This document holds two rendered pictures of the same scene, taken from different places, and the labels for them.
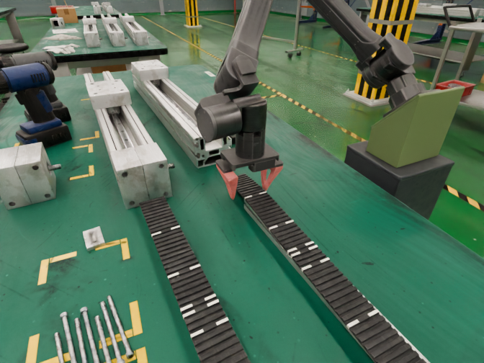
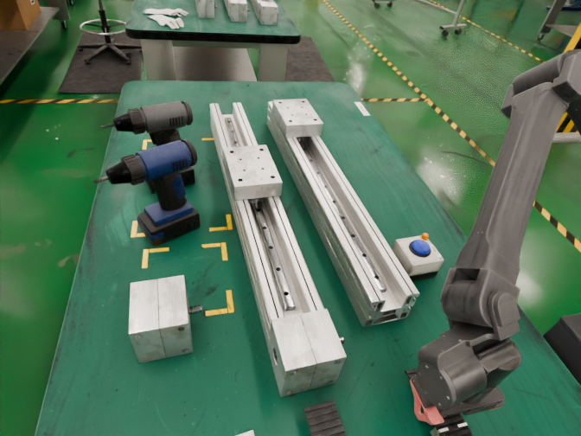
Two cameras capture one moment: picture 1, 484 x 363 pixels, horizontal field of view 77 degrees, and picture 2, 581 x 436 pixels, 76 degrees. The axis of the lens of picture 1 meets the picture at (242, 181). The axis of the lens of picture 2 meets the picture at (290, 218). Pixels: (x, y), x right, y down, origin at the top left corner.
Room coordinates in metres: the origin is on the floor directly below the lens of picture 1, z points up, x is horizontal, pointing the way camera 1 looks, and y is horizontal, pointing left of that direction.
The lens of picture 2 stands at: (0.24, 0.24, 1.41)
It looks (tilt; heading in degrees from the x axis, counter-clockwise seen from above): 42 degrees down; 6
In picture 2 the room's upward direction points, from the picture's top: 8 degrees clockwise
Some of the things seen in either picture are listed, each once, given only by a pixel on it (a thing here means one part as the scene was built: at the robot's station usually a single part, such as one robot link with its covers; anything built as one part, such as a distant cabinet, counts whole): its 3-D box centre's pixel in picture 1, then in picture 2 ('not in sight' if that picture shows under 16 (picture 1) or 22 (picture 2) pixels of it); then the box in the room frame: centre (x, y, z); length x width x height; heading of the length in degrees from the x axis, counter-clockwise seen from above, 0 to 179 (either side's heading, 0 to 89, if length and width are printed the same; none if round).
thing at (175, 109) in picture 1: (169, 103); (321, 183); (1.04, 0.26, 0.82); 0.80 x 0.10 x 0.09; 28
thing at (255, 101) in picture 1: (248, 114); (485, 359); (0.53, -0.01, 0.98); 0.07 x 0.06 x 0.07; 126
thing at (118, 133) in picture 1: (112, 111); (250, 191); (0.95, 0.42, 0.82); 0.80 x 0.10 x 0.09; 28
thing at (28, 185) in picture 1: (32, 173); (169, 317); (0.56, 0.46, 0.83); 0.11 x 0.10 x 0.10; 117
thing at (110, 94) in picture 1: (109, 97); (251, 175); (0.95, 0.42, 0.87); 0.16 x 0.11 x 0.07; 28
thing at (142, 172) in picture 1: (147, 173); (310, 350); (0.56, 0.21, 0.83); 0.12 x 0.09 x 0.10; 118
